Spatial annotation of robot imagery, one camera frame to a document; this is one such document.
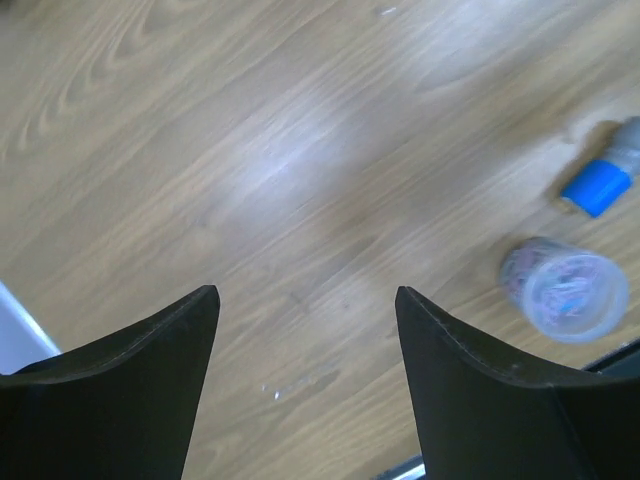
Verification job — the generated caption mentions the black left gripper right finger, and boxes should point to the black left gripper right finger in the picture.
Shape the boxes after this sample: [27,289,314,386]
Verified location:
[395,287,639,479]

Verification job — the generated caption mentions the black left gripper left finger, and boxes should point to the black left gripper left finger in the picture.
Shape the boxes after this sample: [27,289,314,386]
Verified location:
[1,285,220,479]

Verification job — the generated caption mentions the clear round pin container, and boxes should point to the clear round pin container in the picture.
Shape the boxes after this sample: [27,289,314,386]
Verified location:
[499,237,629,344]

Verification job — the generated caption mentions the blue and grey glue stick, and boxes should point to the blue and grey glue stick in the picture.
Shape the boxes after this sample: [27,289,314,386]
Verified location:
[560,116,639,218]

